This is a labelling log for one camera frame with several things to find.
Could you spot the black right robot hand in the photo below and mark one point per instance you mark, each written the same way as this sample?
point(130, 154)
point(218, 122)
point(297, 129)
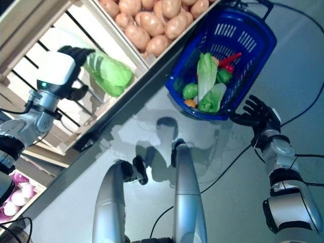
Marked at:
point(260, 119)

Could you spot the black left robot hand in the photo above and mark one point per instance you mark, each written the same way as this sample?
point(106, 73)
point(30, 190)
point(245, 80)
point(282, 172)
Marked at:
point(55, 68)

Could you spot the green white napa cabbage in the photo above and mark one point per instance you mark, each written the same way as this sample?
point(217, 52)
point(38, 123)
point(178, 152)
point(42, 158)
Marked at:
point(206, 73)
point(210, 101)
point(108, 73)

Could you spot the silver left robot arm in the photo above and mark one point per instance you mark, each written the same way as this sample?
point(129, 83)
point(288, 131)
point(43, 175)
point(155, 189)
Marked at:
point(40, 119)

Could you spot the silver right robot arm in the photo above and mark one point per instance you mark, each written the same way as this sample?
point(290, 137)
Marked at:
point(281, 149)

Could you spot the blue plastic shopping basket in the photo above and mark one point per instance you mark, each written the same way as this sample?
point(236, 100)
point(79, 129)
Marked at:
point(253, 33)

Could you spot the light wooden slat crate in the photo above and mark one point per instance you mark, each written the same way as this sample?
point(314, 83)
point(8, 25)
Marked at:
point(25, 30)
point(188, 29)
point(45, 158)

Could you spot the small orange vegetable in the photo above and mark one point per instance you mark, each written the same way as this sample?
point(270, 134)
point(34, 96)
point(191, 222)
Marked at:
point(190, 103)

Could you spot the wooden vegetable shelf stand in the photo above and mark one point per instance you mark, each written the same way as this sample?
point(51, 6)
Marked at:
point(83, 144)

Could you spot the brown potato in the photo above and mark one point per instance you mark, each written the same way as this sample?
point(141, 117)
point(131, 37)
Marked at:
point(158, 45)
point(136, 35)
point(152, 22)
point(176, 25)

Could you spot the purple white turnip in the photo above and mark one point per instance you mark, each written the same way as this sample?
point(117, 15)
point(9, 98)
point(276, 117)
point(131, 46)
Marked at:
point(26, 189)
point(15, 198)
point(19, 177)

